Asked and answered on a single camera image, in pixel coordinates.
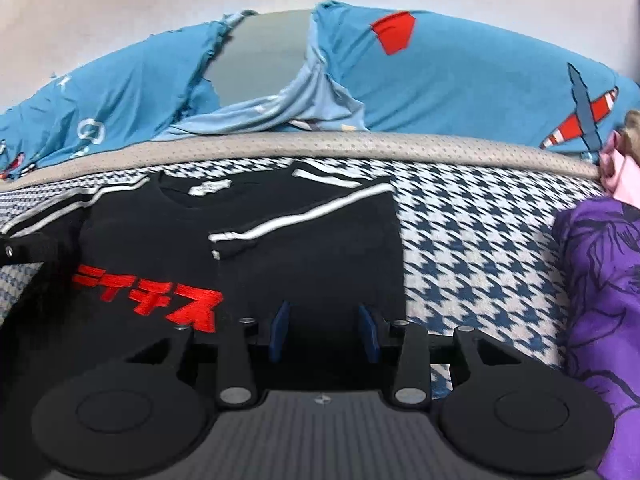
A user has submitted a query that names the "black t-shirt red lettering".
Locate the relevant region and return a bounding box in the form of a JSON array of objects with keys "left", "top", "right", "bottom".
[{"left": 1, "top": 162, "right": 405, "bottom": 479}]

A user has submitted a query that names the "houndstooth blue white mattress cover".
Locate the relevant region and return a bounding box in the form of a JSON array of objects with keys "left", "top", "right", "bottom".
[{"left": 1, "top": 132, "right": 601, "bottom": 365}]

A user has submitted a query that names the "purple floral garment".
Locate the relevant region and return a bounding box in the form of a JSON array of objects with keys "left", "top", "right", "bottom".
[{"left": 552, "top": 196, "right": 639, "bottom": 479}]

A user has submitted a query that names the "blue airplane print bedsheet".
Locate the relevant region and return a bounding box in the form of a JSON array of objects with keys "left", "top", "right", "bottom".
[{"left": 1, "top": 1, "right": 639, "bottom": 180}]

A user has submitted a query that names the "pink garment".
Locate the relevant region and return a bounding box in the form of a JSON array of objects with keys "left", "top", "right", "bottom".
[{"left": 599, "top": 130, "right": 639, "bottom": 208}]

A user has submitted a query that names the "beige striped knit garment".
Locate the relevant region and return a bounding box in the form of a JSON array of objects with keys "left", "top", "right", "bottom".
[{"left": 620, "top": 110, "right": 640, "bottom": 165}]

